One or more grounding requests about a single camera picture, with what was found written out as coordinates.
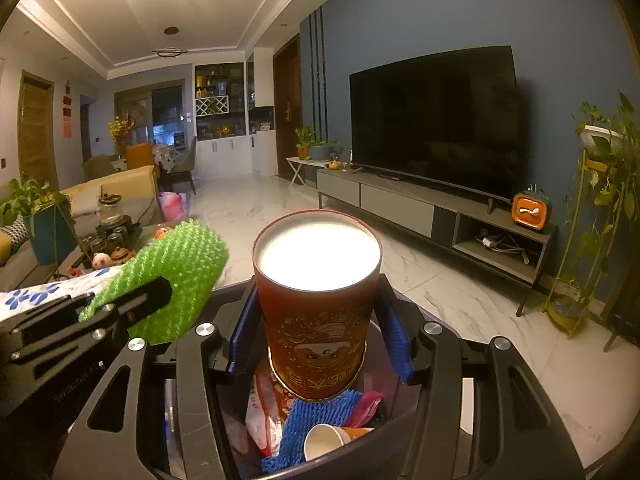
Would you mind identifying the red printed plastic bag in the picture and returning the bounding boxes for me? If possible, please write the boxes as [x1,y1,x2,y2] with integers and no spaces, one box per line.
[245,361,295,457]

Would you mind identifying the red cylindrical can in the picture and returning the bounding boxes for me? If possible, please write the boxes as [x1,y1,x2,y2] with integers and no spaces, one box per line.
[252,209,383,401]

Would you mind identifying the blue foam fruit net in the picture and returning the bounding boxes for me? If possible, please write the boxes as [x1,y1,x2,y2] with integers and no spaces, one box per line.
[262,390,363,474]

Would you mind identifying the orange retro tv ornament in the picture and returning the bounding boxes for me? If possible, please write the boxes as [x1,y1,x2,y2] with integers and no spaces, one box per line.
[511,188,552,232]

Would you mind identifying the pink piggy figurine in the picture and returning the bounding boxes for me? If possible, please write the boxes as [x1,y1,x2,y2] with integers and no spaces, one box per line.
[91,252,114,270]

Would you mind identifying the white orange paper cup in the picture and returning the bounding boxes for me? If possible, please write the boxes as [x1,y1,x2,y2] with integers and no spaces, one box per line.
[303,424,372,462]

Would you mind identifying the dark wooden door right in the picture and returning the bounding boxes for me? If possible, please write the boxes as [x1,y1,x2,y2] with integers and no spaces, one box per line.
[273,35,303,179]

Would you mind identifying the pink gift bag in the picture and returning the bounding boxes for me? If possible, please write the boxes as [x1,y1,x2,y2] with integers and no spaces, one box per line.
[158,192,191,222]

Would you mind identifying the potted green plant teal pot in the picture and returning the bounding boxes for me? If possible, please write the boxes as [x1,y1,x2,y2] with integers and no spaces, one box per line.
[1,178,77,266]

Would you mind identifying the brown clay teapot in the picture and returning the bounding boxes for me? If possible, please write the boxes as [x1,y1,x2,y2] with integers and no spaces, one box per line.
[111,247,134,266]

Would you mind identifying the fruit bowl with oranges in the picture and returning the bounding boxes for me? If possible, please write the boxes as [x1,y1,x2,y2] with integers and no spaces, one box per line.
[153,224,174,240]

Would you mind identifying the glass teapot set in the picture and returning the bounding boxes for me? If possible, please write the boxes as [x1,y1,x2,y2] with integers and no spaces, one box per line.
[72,185,150,260]

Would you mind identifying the small potted plants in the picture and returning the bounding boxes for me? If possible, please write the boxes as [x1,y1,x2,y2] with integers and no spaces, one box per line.
[295,126,344,162]

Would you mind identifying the pink plastic bag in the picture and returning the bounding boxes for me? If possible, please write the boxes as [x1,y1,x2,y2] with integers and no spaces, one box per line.
[344,390,384,428]

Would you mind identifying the black flat television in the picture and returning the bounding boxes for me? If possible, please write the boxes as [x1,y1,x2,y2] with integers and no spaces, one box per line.
[349,46,526,200]

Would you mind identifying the plant on gold stand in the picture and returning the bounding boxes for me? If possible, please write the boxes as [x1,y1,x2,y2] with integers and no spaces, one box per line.
[544,92,639,337]

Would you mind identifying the grey sectional sofa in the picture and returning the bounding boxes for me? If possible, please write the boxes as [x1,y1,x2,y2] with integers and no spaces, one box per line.
[1,166,164,292]

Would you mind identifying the grey tv console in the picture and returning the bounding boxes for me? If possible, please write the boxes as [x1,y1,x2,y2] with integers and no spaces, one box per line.
[317,168,558,294]

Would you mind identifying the ring ceiling lamp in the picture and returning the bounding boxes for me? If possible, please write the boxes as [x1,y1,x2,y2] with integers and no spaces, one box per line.
[152,47,188,58]

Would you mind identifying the dark purple trash bin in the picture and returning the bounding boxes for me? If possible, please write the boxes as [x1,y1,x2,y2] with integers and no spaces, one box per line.
[150,274,476,480]

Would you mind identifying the green foam fruit net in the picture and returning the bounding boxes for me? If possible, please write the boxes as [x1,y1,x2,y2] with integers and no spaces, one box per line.
[78,218,230,346]

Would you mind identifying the orange dining chair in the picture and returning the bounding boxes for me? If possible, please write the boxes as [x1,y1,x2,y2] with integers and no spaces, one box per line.
[125,142,155,170]

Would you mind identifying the wooden door left wall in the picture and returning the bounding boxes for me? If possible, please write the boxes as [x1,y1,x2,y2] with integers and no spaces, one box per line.
[17,70,58,191]

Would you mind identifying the white display cabinet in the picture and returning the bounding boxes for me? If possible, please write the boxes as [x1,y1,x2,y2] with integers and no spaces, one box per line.
[193,48,278,180]

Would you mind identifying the white side table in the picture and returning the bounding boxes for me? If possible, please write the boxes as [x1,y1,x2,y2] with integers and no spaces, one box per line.
[285,156,329,188]

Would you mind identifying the floral blue white tablecloth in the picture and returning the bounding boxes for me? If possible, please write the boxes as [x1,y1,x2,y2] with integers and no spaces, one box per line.
[0,266,120,322]

